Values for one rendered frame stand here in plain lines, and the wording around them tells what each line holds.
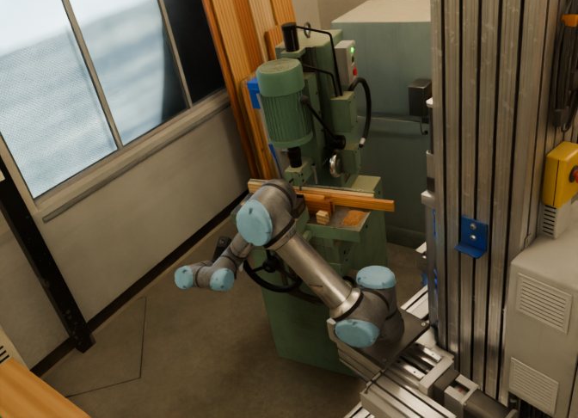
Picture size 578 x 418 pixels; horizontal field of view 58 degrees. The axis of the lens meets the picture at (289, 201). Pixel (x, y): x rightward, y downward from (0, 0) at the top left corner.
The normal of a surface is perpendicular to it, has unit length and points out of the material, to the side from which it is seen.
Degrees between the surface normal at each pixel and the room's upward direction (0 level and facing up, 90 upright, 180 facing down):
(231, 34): 86
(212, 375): 0
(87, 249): 90
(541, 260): 0
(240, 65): 87
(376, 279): 8
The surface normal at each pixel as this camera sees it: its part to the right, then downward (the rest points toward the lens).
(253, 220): -0.53, 0.43
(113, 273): 0.82, 0.18
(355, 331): -0.35, 0.63
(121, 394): -0.17, -0.84
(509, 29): -0.75, 0.45
